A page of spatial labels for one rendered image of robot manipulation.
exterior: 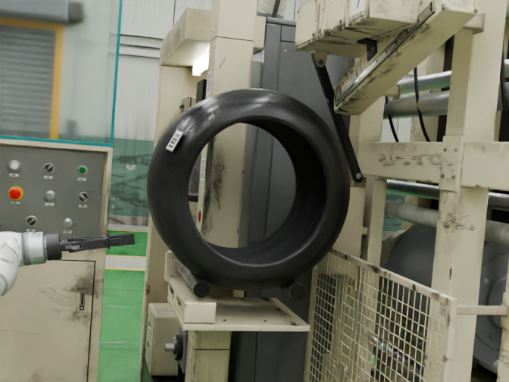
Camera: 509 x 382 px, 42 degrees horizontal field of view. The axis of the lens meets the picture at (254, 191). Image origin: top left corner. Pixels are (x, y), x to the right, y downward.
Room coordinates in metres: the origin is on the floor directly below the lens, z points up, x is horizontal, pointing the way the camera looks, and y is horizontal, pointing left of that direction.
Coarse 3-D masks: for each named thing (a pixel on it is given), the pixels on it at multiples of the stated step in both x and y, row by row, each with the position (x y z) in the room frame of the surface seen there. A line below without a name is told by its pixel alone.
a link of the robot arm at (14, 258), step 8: (0, 240) 1.62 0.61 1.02; (0, 248) 1.60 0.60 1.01; (8, 248) 1.63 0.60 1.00; (0, 256) 1.59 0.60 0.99; (8, 256) 1.61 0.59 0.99; (16, 256) 1.70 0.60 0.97; (0, 264) 1.57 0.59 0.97; (8, 264) 1.59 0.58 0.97; (16, 264) 1.65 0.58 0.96; (0, 272) 1.55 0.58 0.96; (8, 272) 1.58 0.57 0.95; (16, 272) 1.63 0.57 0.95; (0, 280) 1.55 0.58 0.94; (8, 280) 1.57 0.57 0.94; (0, 288) 1.56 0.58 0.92; (8, 288) 1.58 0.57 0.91
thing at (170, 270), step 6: (168, 252) 2.13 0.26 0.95; (168, 258) 2.13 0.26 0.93; (174, 258) 2.13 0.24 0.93; (168, 264) 2.13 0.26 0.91; (174, 264) 2.13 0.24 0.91; (168, 270) 2.13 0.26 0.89; (174, 270) 2.13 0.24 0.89; (168, 276) 2.13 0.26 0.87; (174, 276) 2.13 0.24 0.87; (180, 276) 2.14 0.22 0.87
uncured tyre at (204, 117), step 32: (224, 96) 1.83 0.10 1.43; (256, 96) 1.84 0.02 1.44; (288, 96) 1.88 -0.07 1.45; (192, 128) 1.79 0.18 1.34; (224, 128) 1.79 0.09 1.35; (288, 128) 2.12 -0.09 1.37; (320, 128) 1.87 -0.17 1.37; (160, 160) 1.80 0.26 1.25; (192, 160) 1.77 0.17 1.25; (320, 160) 1.88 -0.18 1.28; (160, 192) 1.79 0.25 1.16; (320, 192) 2.13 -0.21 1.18; (160, 224) 1.81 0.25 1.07; (192, 224) 1.78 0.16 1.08; (288, 224) 2.14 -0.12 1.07; (320, 224) 1.87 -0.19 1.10; (192, 256) 1.79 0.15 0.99; (224, 256) 1.80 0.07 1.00; (256, 256) 2.11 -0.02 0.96; (288, 256) 1.85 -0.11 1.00; (320, 256) 1.90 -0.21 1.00; (256, 288) 1.86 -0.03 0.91
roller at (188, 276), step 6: (180, 264) 2.11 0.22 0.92; (180, 270) 2.06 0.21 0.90; (186, 270) 1.99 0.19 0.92; (186, 276) 1.94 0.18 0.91; (192, 276) 1.90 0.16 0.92; (186, 282) 1.93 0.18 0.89; (192, 282) 1.84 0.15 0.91; (198, 282) 1.81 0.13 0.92; (204, 282) 1.81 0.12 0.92; (192, 288) 1.82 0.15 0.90; (198, 288) 1.80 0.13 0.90; (204, 288) 1.81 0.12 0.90; (198, 294) 1.80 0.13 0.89; (204, 294) 1.81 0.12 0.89
